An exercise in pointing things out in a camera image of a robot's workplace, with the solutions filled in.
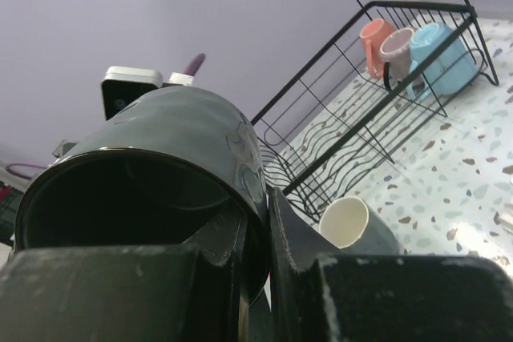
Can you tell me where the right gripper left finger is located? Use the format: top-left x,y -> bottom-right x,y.
1,217 -> 248,341

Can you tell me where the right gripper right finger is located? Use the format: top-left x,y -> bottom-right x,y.
269,188 -> 512,341

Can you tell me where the dark green glossy mug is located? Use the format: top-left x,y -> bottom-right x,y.
14,86 -> 269,300

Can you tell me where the purple mug black handle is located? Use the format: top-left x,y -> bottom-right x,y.
379,27 -> 415,91

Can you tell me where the light blue faceted mug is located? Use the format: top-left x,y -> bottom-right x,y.
406,22 -> 478,102

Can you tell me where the salmon pink mug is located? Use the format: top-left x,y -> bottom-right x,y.
359,18 -> 396,79

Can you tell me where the grey green faceted mug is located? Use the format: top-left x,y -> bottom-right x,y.
318,196 -> 404,255

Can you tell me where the folded white towel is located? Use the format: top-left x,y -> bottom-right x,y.
496,202 -> 513,234

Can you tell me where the black wire dish rack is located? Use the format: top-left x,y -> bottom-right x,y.
252,0 -> 499,224

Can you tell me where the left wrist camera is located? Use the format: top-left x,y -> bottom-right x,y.
101,66 -> 164,120

